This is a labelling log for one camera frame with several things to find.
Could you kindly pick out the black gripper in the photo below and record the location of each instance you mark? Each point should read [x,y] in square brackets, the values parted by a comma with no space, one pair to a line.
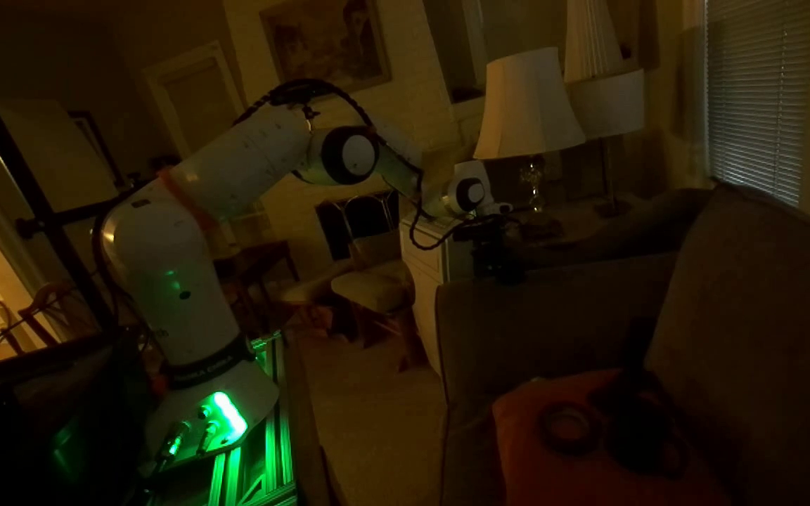
[495,234]

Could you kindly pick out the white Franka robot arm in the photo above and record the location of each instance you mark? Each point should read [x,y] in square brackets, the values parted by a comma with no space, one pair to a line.
[171,261]

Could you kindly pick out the small black measuring cup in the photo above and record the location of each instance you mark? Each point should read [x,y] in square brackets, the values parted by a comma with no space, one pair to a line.
[570,445]

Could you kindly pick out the brown fabric sofa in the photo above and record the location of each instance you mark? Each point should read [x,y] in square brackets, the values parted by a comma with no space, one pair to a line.
[771,354]

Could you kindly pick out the dark side table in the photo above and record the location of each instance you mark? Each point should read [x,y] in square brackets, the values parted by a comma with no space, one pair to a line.
[612,227]

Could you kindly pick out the cushioned dark wooden chair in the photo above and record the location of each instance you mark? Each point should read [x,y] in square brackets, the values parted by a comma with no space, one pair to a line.
[366,283]

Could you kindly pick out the white shade glass table lamp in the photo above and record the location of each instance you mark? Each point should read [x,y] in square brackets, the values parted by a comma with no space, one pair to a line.
[526,101]

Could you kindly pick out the white shade dark table lamp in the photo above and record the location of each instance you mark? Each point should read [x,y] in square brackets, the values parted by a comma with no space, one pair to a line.
[609,101]

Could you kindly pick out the tall white lamp shade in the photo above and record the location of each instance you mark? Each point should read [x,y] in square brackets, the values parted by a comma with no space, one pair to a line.
[591,36]

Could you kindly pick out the dark wooden side chair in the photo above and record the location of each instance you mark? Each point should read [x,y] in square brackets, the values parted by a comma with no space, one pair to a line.
[255,255]

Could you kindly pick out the wide white window blinds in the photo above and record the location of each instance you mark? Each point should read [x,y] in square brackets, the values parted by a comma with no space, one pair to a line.
[758,94]

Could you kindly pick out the white panel door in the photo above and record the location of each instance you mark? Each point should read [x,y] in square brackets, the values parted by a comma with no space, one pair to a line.
[196,94]

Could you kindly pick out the dark equipment cabinet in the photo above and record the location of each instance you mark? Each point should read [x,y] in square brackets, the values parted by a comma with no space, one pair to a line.
[13,431]

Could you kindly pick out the framed wall painting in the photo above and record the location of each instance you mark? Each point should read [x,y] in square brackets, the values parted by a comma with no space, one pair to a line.
[324,43]

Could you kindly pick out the black camera stand pole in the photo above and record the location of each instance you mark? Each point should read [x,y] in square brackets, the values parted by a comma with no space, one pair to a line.
[13,158]

